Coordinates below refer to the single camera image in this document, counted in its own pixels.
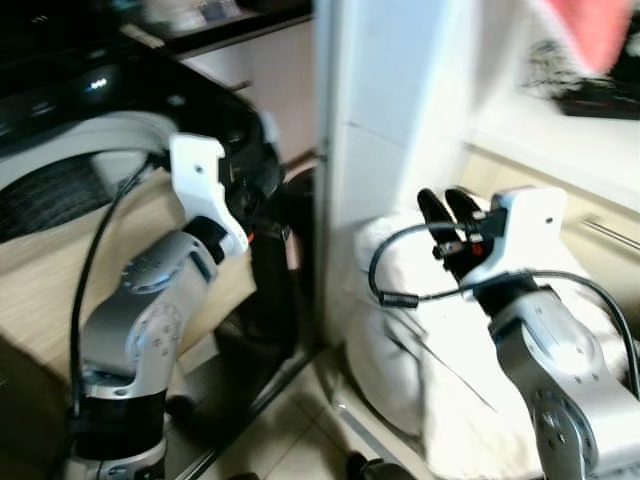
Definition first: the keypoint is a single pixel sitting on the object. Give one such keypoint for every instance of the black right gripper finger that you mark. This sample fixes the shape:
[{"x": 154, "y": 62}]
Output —
[
  {"x": 462, "y": 205},
  {"x": 433, "y": 212}
]

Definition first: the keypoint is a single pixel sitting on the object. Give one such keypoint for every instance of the black top-load washing machine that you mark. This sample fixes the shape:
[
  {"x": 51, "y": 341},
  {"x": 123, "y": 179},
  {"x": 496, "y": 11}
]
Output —
[{"x": 60, "y": 100}]

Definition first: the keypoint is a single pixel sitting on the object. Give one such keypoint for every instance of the beige cabinet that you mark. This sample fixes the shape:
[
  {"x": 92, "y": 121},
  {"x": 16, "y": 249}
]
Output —
[{"x": 270, "y": 90}]

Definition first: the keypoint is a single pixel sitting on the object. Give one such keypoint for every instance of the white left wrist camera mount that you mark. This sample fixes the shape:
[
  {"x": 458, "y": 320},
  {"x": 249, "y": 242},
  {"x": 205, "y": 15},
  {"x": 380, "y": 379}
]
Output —
[{"x": 200, "y": 180}]

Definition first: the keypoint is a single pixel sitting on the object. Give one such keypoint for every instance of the cream cloth pile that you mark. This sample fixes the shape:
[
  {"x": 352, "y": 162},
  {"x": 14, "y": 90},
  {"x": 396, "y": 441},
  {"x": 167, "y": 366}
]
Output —
[{"x": 440, "y": 380}]

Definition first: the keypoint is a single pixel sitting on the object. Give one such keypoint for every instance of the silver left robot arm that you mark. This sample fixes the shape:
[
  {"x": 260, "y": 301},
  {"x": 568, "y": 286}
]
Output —
[{"x": 150, "y": 320}]

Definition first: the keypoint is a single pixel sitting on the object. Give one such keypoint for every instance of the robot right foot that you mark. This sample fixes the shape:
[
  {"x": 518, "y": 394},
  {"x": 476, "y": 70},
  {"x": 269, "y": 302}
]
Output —
[{"x": 375, "y": 470}]

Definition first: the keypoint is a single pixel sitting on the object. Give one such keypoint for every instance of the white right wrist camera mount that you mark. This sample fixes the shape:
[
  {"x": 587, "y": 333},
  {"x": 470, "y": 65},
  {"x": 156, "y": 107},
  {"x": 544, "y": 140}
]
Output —
[{"x": 530, "y": 225}]

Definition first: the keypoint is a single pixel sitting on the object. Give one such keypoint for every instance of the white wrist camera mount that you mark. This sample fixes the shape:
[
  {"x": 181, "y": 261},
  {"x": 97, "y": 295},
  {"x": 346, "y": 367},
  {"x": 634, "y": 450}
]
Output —
[
  {"x": 530, "y": 225},
  {"x": 200, "y": 180}
]

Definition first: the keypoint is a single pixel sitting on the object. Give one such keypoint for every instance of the beige wood-pattern board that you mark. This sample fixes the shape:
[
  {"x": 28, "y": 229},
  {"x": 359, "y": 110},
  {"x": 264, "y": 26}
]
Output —
[{"x": 40, "y": 280}]

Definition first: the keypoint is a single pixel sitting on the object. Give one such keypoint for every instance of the black countertop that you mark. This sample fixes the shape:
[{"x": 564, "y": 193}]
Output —
[{"x": 270, "y": 15}]

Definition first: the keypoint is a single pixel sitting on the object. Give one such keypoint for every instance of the pink cloth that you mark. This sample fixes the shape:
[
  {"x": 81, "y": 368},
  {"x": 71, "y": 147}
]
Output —
[{"x": 590, "y": 30}]

